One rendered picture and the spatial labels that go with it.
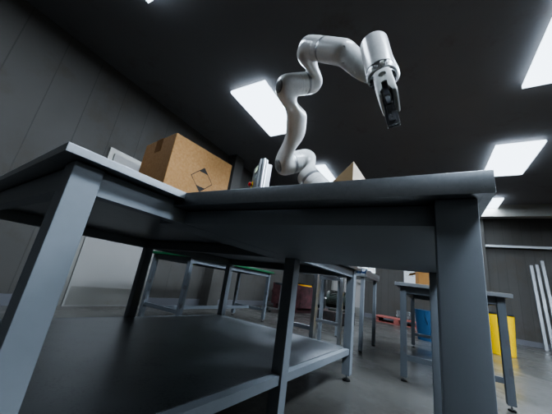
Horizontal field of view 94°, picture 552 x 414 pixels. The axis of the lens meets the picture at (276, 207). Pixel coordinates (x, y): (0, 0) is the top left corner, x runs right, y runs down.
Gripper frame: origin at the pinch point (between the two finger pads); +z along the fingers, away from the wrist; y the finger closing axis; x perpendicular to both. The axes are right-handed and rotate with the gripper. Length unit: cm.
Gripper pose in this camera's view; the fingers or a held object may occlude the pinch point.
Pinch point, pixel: (393, 120)
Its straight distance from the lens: 80.4
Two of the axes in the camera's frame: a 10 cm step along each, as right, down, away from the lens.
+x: -8.8, 2.0, 4.4
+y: 4.8, 3.3, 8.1
